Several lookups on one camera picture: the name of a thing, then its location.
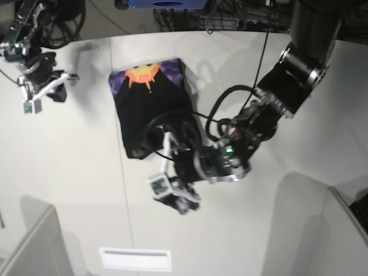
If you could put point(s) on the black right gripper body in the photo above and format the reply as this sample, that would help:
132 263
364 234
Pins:
37 71

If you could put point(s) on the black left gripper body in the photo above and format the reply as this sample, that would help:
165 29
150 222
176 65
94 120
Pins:
215 163

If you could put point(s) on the black T-shirt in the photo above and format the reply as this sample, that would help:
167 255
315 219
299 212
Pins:
150 99

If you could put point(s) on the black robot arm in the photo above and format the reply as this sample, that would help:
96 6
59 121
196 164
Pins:
280 93
40 28

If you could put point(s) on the blue box on stand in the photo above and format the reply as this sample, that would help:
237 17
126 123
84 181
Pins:
167 4

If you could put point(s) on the black power strip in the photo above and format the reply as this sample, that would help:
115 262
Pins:
262 26

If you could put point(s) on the black keyboard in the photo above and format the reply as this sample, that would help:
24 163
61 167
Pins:
359 209

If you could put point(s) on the grey partition panel right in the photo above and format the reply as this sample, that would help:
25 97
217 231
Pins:
347 250

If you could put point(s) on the grey partition panel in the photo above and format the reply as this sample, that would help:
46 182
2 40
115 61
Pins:
41 251
347 250

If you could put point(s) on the grey partition panel left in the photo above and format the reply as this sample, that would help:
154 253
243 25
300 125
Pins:
41 251

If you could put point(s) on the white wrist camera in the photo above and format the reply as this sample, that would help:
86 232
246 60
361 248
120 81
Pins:
32 107
160 185

